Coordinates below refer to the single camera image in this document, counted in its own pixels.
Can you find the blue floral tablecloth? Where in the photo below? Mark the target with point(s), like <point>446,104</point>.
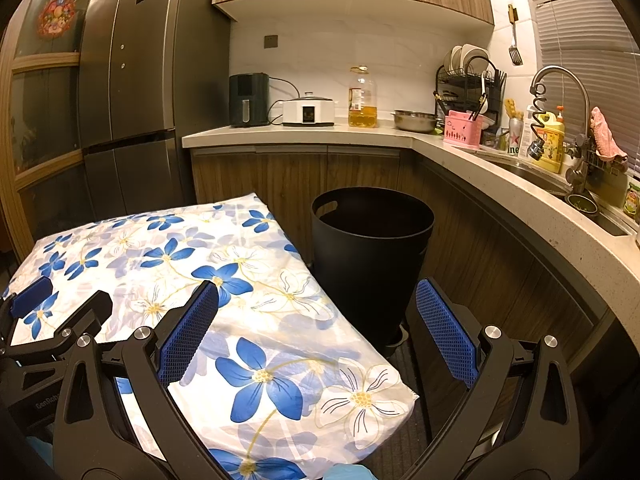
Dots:
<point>240,260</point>

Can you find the small steel bowl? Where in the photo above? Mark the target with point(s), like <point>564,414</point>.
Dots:
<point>582,203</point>

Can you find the white rice cooker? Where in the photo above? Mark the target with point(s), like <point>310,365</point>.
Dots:
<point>307,112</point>

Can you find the row of white plates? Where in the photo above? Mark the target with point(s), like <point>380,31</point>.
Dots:
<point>470,57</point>

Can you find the yellow detergent bottle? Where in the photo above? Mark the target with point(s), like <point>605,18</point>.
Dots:
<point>552,140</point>

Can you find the steel kitchen sink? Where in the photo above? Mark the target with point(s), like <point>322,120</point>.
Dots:
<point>540,180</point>

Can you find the white window blinds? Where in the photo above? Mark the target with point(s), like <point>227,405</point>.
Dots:
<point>590,25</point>

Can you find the red round door decoration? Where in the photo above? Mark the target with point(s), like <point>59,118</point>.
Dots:
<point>56,16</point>

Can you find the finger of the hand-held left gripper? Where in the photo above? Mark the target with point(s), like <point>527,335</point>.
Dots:
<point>75,317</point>
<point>30,294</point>

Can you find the small labelled jar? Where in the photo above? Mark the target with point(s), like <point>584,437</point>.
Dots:
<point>632,197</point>

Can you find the steel kitchen faucet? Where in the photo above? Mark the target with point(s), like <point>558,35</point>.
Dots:
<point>560,70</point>

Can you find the silver drink can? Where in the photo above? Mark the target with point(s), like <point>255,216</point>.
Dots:
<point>514,140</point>

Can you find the white ladle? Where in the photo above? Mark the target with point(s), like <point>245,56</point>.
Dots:
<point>483,87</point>

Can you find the person's right hand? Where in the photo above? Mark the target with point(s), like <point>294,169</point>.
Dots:
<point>350,473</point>

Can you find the black trash bin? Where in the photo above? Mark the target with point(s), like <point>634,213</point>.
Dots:
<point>370,270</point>

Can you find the stone kitchen countertop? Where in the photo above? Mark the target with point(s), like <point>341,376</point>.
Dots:
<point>500,185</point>

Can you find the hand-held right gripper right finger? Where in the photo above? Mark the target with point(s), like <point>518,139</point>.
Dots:
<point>447,332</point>

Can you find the hanging slotted spatula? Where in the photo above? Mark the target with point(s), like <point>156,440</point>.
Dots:
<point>515,55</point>

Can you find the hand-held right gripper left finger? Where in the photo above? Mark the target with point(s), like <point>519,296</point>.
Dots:
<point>187,332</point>

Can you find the wooden framed glass door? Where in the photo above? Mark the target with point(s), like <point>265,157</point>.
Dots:
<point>45,64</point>

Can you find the stainless steel basin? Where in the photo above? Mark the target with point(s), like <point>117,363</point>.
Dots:
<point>415,121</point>

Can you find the wooden base cabinets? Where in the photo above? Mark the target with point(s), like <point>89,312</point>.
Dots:
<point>280,170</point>

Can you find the dark grey refrigerator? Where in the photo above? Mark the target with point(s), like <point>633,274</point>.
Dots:
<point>150,60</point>

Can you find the black air fryer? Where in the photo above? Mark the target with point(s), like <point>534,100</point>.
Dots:
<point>247,100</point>

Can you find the pink dish cloth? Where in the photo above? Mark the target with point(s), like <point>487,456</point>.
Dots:
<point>605,135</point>

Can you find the cooking oil bottle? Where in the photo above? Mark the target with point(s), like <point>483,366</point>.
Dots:
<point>362,117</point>

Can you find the pink utensil holder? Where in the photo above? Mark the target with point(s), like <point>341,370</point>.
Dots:
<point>462,132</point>

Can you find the yellow knobbly scrubber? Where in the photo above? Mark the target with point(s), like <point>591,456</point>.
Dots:
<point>511,109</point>

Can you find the dark wall switch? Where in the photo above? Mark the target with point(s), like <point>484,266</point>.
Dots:
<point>270,41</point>

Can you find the white plastic bottle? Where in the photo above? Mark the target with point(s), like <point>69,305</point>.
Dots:
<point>525,130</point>

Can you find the bundle of black chopsticks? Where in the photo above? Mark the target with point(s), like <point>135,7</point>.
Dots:
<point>500,82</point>

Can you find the person's left hand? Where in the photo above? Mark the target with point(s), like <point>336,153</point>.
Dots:
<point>41,452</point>

